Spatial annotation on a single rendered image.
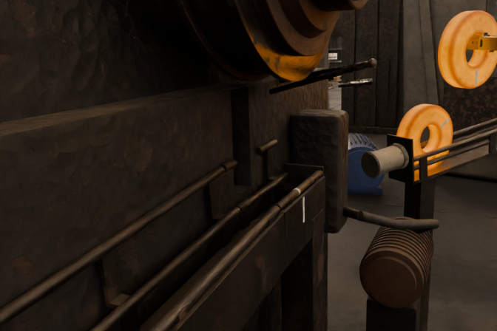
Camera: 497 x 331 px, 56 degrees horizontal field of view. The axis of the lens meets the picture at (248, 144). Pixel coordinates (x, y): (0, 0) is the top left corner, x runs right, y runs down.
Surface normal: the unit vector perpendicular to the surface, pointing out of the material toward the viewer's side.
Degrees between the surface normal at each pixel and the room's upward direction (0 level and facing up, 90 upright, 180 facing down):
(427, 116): 90
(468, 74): 93
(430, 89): 90
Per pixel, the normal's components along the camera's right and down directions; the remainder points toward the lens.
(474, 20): 0.48, 0.22
